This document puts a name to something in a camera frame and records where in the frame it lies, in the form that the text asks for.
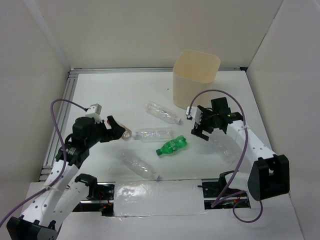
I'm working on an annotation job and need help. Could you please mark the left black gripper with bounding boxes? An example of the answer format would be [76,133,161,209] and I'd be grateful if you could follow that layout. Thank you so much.
[85,115,126,148]

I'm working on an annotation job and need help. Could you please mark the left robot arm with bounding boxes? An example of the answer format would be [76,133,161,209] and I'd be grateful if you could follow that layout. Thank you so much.
[6,115,126,240]

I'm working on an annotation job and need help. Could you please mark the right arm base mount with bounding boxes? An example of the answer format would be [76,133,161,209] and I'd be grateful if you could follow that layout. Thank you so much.
[198,173,250,210]

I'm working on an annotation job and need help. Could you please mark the aluminium rail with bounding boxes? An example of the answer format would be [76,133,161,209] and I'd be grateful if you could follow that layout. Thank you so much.
[68,66,247,75]
[38,75,78,182]

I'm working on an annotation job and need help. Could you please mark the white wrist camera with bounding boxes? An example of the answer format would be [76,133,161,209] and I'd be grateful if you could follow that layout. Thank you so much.
[185,106,202,125]
[85,103,102,123]

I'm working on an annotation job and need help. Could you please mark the red cap sauce bottle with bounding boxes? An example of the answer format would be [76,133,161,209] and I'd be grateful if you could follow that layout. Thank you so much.
[116,121,132,141]

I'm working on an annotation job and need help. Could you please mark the beige plastic bin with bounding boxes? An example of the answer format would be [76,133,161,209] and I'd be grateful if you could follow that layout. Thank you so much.
[172,49,221,109]

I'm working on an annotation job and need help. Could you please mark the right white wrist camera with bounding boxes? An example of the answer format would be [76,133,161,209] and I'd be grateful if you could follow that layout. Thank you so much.
[185,106,202,125]

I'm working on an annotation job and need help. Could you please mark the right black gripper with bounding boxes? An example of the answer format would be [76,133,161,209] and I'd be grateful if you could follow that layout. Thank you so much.
[191,106,219,141]

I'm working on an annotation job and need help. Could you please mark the green plastic bottle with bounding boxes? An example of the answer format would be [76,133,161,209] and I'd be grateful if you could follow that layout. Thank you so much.
[156,135,188,156]

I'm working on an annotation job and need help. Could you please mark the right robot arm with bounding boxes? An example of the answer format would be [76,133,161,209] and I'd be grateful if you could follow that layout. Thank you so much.
[186,97,290,201]

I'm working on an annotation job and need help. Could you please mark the clear bottle front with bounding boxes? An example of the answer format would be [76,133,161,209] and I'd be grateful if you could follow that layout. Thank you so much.
[120,150,160,181]

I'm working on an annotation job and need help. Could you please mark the clear bottle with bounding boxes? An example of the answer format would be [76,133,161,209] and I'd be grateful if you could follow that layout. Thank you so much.
[209,132,237,164]
[131,127,174,143]
[145,101,181,125]
[120,150,160,181]

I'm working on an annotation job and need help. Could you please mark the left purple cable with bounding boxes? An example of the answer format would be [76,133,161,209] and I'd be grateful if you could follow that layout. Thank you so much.
[0,99,88,232]

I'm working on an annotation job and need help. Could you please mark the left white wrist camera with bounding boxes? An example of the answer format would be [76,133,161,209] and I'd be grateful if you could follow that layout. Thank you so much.
[85,103,102,123]

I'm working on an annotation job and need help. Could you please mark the back aluminium rail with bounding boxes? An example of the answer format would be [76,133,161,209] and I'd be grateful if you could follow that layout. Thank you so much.
[68,66,247,75]

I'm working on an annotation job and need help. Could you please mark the left aluminium rail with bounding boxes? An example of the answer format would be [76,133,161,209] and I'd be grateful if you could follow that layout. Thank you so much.
[38,75,78,182]

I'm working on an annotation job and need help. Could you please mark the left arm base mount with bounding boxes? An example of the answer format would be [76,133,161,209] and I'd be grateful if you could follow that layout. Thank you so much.
[73,182,116,217]

